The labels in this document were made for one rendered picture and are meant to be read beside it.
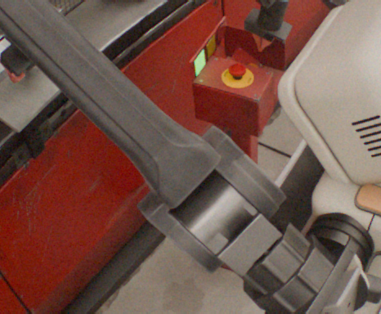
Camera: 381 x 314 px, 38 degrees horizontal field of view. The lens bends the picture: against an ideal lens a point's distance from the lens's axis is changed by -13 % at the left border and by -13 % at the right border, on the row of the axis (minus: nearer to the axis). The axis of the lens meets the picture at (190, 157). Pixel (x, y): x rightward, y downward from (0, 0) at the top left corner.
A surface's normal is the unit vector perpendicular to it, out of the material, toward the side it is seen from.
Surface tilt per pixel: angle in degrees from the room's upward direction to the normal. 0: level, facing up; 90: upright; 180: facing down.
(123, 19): 0
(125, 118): 60
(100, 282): 0
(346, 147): 90
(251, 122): 90
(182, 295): 0
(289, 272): 44
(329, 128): 90
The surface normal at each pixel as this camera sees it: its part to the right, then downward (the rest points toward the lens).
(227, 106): -0.43, 0.71
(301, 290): 0.06, 0.13
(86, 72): 0.30, 0.25
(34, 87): -0.08, -0.65
